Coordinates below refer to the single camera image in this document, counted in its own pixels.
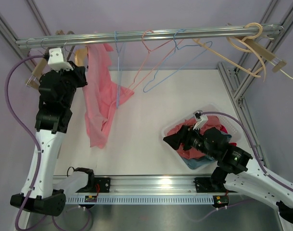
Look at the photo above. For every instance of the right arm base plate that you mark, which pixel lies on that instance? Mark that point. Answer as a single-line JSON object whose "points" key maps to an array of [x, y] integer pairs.
{"points": [[208, 185]]}

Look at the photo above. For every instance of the front aluminium rail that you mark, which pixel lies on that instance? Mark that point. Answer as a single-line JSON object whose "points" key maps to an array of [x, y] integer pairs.
{"points": [[183, 185]]}

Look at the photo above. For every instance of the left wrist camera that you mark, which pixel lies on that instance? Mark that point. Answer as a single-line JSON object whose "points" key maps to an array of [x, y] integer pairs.
{"points": [[57, 62]]}

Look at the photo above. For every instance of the wooden clip hanger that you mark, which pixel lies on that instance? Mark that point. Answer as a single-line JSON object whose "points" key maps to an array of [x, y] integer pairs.
{"points": [[266, 54]]}

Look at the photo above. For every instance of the white plastic basket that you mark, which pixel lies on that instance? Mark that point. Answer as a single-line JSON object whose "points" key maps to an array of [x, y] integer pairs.
{"points": [[188, 118]]}

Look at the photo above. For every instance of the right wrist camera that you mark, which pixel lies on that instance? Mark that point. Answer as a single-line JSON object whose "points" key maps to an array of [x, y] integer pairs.
{"points": [[201, 120]]}

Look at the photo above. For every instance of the light blue wire hanger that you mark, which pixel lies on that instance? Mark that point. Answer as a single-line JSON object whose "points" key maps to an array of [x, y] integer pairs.
{"points": [[182, 55]]}

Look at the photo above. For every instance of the white slotted cable duct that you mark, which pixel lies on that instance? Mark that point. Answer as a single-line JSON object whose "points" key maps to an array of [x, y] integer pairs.
{"points": [[140, 200]]}

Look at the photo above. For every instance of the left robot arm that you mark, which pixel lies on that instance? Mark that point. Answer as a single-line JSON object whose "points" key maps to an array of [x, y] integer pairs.
{"points": [[39, 195]]}

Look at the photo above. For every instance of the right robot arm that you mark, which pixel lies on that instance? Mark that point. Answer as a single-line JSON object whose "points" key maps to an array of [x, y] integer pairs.
{"points": [[236, 169]]}

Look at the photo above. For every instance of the magenta t shirt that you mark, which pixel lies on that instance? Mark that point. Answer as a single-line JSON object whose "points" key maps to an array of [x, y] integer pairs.
{"points": [[223, 129]]}

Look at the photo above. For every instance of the pink wire hanger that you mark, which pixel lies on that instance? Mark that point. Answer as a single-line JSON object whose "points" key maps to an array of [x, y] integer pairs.
{"points": [[131, 87]]}

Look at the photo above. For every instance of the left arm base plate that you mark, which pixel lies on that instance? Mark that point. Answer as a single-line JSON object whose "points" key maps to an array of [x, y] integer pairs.
{"points": [[101, 184]]}

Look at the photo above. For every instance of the aluminium hanging rail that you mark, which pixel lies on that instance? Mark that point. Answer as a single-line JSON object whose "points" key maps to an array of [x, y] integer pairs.
{"points": [[134, 36]]}

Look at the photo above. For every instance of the light pink t shirt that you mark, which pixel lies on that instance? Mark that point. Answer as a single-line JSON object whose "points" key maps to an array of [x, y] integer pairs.
{"points": [[100, 95]]}

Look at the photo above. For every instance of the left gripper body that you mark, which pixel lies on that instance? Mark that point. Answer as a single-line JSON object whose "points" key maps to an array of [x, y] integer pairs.
{"points": [[78, 79]]}

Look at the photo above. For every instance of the thin wooden hanger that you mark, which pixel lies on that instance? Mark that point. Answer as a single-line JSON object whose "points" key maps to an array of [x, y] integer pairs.
{"points": [[259, 73]]}

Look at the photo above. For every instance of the curved wooden hanger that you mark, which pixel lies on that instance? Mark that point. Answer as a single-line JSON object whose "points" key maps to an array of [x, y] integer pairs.
{"points": [[260, 30]]}

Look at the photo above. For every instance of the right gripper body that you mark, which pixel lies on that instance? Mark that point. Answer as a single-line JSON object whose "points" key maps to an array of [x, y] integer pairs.
{"points": [[194, 139]]}

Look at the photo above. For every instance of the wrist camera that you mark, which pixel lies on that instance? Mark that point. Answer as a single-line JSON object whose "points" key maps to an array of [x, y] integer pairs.
{"points": [[57, 62], [201, 120]]}

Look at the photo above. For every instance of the wooden hanger with shirt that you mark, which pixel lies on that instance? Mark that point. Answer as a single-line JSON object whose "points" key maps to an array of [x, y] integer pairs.
{"points": [[80, 56]]}

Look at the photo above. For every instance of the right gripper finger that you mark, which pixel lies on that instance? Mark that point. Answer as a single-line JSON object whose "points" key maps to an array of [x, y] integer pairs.
{"points": [[174, 141], [183, 132]]}

